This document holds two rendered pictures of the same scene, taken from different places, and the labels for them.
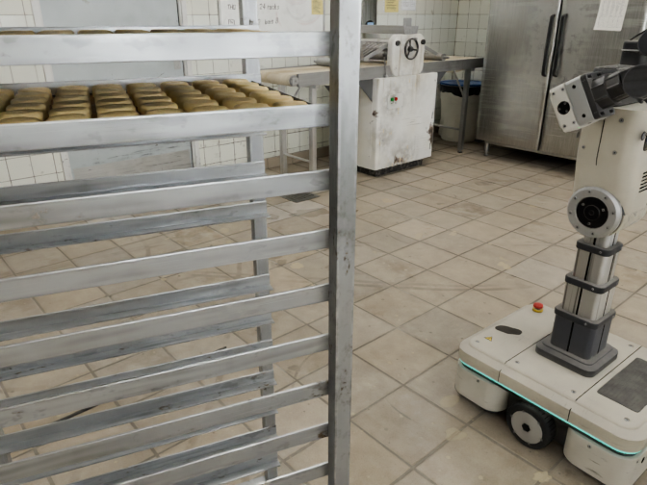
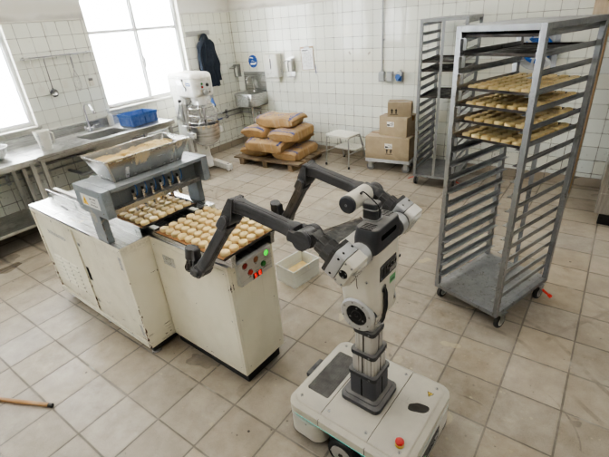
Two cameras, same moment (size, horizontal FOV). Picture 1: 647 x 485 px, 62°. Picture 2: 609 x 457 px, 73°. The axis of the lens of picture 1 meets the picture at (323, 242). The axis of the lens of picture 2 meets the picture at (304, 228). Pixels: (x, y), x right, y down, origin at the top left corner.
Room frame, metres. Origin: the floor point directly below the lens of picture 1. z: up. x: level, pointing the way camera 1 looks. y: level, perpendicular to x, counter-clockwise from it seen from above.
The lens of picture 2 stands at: (2.92, -1.39, 1.92)
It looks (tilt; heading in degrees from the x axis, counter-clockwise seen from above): 27 degrees down; 169
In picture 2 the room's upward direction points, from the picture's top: 5 degrees counter-clockwise
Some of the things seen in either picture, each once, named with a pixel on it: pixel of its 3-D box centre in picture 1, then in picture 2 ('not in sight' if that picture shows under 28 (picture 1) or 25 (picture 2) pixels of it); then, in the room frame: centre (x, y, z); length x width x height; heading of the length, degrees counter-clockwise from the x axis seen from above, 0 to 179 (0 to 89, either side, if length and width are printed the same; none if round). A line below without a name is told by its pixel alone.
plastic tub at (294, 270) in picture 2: not in sight; (297, 268); (0.10, -0.94, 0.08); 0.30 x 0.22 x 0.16; 122
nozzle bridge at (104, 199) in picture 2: not in sight; (149, 194); (0.37, -1.87, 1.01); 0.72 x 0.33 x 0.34; 129
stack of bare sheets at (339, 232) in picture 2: not in sight; (347, 233); (-0.46, -0.32, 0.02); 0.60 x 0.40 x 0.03; 108
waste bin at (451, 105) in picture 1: (461, 110); not in sight; (6.33, -1.59, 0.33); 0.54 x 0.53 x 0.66; 41
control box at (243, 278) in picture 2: not in sight; (254, 265); (1.05, -1.32, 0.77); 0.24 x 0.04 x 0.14; 129
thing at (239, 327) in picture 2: not in sight; (218, 292); (0.76, -1.55, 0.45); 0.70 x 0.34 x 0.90; 39
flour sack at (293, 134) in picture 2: not in sight; (292, 131); (-2.92, -0.33, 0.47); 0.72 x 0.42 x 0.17; 137
